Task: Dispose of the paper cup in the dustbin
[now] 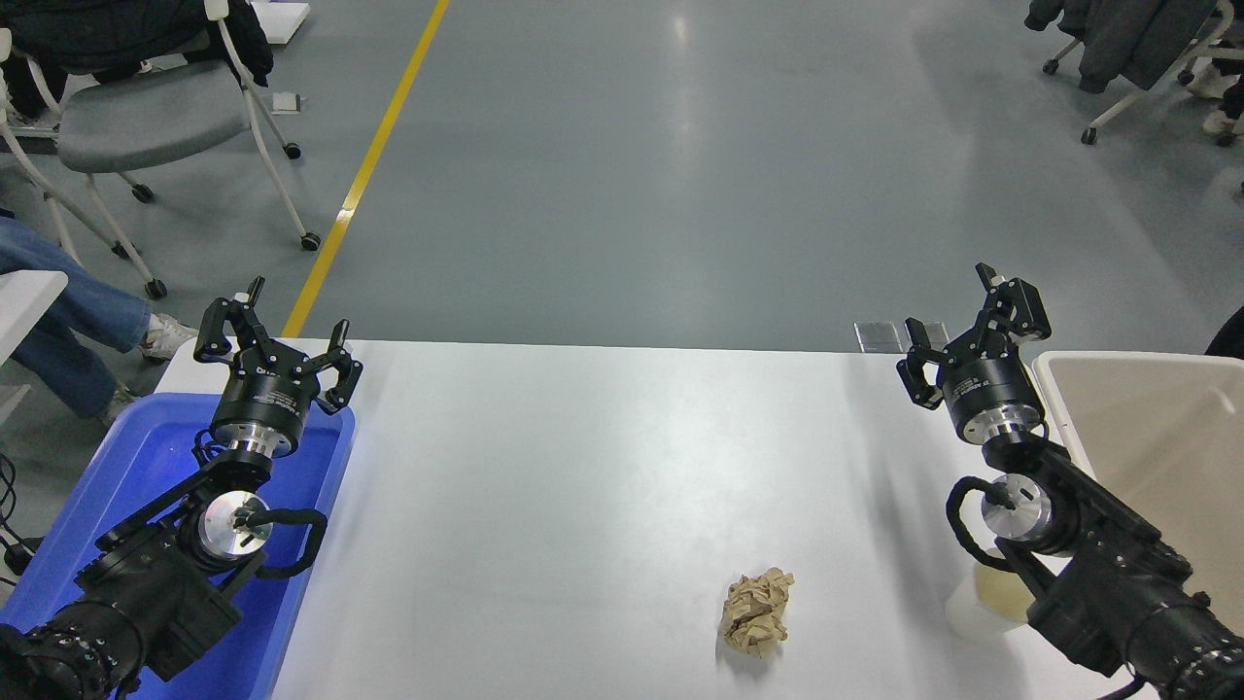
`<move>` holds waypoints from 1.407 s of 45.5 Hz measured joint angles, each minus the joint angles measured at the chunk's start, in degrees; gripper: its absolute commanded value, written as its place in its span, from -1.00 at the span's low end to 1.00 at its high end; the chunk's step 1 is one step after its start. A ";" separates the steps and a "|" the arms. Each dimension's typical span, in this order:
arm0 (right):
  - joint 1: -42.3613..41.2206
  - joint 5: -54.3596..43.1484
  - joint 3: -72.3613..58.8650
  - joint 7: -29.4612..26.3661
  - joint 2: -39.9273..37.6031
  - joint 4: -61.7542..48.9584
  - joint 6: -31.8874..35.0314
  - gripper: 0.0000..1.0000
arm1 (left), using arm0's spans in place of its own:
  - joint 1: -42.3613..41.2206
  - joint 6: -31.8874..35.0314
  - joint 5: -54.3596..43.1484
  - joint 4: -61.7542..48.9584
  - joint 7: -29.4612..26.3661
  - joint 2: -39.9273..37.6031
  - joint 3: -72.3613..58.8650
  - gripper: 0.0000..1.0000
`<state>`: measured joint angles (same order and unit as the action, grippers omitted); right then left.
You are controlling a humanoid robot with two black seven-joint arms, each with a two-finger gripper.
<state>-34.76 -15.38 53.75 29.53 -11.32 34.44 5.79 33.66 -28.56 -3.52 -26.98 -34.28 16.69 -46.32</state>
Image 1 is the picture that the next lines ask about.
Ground white side table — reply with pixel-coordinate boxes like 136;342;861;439
0;270;70;429

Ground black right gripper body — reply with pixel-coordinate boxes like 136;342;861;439
939;350;1044;429

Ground crumpled tan paper ball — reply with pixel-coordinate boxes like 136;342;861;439
719;567;796;660

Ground white flat board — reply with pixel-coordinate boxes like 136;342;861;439
249;0;312;46

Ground white paper cup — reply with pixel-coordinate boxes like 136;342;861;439
945;547;1033;645

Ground large pale plastic bin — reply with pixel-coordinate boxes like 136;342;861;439
1032;350;1244;633

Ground black jacket on grey chair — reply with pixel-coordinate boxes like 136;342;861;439
0;0;275;120

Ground blue plastic tray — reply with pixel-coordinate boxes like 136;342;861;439
0;392;357;700

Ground grey wheeled chair white frame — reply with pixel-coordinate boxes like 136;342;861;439
0;0;323;300

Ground seated person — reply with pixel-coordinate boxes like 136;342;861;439
0;216;200;429

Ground dark grey hanging jacket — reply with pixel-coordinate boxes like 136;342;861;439
1024;0;1227;96

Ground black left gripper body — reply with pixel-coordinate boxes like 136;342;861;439
211;362;322;440

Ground black floor cables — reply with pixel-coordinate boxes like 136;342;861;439
0;452;45;584

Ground white framed wheeled chair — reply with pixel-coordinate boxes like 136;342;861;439
1042;0;1244;147

